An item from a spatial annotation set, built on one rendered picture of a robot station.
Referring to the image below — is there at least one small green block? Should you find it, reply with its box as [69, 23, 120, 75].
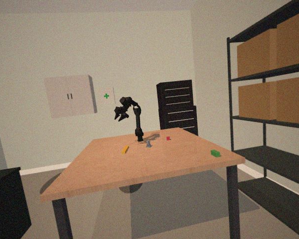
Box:
[211, 149, 220, 157]

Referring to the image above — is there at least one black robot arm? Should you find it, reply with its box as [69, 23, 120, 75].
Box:
[115, 97, 144, 141]

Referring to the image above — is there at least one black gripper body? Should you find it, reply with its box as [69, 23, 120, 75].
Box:
[114, 106, 129, 118]

